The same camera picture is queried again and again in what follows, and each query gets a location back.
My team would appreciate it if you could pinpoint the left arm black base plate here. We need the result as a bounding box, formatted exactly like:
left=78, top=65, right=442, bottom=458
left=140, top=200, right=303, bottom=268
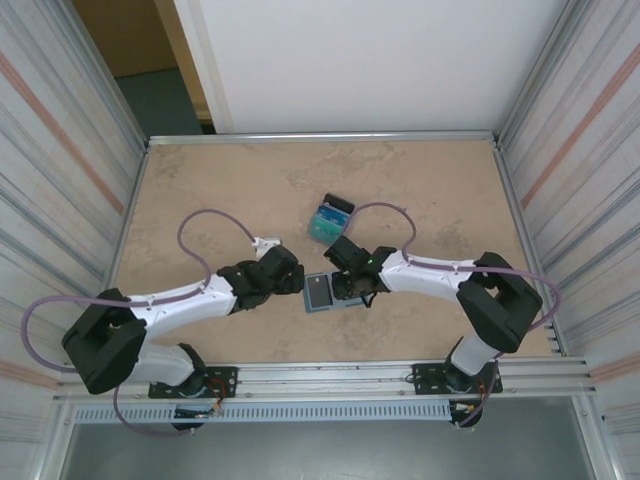
left=148, top=366, right=239, bottom=400

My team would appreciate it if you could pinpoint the aluminium table edge rail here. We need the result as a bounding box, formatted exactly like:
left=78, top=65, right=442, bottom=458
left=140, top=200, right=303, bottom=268
left=147, top=130, right=501, bottom=147

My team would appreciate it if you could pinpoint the blue card holder wallet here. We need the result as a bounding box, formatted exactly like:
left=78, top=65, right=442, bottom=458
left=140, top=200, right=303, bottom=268
left=303, top=272, right=369, bottom=315

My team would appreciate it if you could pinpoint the green card in stand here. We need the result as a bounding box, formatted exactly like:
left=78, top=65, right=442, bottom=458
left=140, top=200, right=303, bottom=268
left=308, top=215, right=347, bottom=242

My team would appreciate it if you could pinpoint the black credit card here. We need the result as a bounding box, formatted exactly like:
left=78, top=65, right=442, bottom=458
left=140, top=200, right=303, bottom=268
left=305, top=273, right=333, bottom=310

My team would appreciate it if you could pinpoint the clear acrylic card stand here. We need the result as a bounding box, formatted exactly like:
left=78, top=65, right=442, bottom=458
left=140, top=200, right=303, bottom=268
left=305, top=192, right=357, bottom=246

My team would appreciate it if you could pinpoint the grey slotted cable duct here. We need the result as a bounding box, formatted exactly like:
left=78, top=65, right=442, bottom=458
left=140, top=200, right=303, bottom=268
left=73, top=402, right=454, bottom=424

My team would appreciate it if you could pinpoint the tan wooden door jamb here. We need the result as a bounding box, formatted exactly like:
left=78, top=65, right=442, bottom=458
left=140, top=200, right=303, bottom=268
left=152, top=0, right=215, bottom=135

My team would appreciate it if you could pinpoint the aluminium upright post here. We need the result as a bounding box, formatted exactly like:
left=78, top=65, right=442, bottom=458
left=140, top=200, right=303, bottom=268
left=497, top=0, right=589, bottom=146
left=47, top=0, right=151, bottom=146

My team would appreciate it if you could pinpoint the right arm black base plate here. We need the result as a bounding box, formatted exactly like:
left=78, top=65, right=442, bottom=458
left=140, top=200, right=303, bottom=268
left=410, top=360, right=503, bottom=396

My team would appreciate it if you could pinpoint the blue card in stand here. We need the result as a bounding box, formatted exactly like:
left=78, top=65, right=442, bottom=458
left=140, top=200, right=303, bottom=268
left=316, top=203, right=351, bottom=226

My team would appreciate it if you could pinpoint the aluminium table side rail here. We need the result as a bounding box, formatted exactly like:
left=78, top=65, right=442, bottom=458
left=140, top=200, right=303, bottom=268
left=92, top=142, right=152, bottom=362
left=492, top=139, right=567, bottom=357

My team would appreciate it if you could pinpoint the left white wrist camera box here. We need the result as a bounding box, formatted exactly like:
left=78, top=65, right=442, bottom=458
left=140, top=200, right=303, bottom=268
left=252, top=236, right=284, bottom=260

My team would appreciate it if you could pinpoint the black card in stand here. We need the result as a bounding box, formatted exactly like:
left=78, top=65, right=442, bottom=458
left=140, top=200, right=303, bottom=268
left=323, top=192, right=355, bottom=214

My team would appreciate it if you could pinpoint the long aluminium mounting rail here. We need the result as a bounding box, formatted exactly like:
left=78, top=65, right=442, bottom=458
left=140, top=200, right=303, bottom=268
left=52, top=355, right=599, bottom=401

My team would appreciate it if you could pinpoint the green circuit board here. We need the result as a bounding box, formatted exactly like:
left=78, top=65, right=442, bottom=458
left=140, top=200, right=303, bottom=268
left=173, top=405, right=224, bottom=419

